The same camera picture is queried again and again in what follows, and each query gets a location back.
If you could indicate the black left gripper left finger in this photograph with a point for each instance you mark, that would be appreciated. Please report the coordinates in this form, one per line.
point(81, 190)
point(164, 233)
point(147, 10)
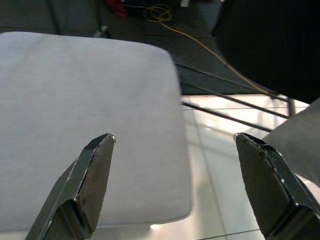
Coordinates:
point(75, 200)

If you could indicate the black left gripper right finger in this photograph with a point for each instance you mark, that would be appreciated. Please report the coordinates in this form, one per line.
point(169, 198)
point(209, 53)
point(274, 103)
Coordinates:
point(275, 200)

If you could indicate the grey square pillow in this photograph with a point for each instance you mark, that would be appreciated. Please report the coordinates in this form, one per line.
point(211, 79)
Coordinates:
point(300, 140)

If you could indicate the black chair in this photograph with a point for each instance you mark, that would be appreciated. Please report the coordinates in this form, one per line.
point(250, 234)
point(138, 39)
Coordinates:
point(270, 45)

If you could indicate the grey upholstered ottoman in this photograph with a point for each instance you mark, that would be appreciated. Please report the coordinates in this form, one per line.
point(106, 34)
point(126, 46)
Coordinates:
point(75, 100)

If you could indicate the red blanket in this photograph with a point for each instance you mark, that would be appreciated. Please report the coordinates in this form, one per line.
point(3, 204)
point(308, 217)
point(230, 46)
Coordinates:
point(117, 6)

